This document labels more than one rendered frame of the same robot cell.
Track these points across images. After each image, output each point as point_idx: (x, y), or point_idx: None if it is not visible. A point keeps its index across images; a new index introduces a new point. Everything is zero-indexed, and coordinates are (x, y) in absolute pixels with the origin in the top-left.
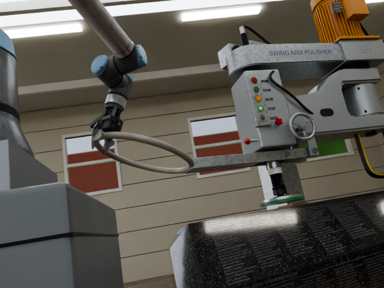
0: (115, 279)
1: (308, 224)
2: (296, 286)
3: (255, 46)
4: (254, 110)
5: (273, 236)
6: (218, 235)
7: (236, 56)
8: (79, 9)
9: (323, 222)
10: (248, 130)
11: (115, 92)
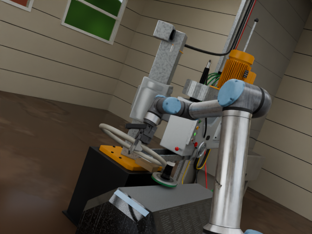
0: None
1: (191, 219)
2: None
3: (212, 90)
4: (192, 134)
5: (182, 226)
6: (164, 223)
7: (201, 90)
8: (221, 115)
9: (195, 217)
10: (176, 136)
11: (159, 116)
